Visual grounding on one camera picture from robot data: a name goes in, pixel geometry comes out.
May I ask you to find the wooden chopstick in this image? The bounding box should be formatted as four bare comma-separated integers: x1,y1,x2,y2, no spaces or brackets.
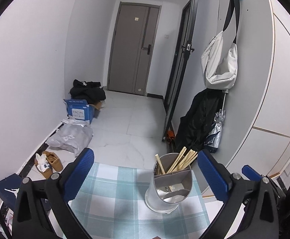
155,154,166,175
174,150,198,171
177,149,196,171
171,156,184,173
167,147,187,173

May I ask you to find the white shoulder bag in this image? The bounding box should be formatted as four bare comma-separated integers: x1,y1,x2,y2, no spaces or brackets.
201,0,240,90

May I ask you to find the brown shoe with sock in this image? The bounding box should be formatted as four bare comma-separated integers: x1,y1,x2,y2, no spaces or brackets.
34,153,52,179

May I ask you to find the silver folded umbrella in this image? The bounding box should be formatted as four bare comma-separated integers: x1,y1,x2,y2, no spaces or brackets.
204,89,229,153

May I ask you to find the navy Jordan shoe box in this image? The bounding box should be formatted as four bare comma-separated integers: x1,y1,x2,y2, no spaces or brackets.
0,174,22,211

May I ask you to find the grey plastic bag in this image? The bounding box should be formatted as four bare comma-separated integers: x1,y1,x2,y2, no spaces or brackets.
46,118,94,157

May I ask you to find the teal plaid tablecloth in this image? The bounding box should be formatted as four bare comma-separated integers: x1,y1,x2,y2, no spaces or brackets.
70,163,209,238

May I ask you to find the black hanging jacket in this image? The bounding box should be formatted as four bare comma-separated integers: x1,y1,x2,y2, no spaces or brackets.
175,88,223,152

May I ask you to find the silver metal utensil holder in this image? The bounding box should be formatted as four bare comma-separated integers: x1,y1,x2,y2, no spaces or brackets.
144,153,194,214

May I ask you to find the blue cardboard box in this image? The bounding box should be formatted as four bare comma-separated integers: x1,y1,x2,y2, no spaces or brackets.
63,99,95,124

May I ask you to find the black clothes pile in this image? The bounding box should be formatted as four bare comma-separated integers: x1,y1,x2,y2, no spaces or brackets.
69,79,106,105

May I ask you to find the black framed glass door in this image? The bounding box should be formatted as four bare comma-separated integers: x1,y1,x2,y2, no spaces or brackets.
162,0,198,141

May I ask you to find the grey entrance door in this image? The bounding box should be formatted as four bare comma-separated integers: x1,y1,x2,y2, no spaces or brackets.
107,2,160,96

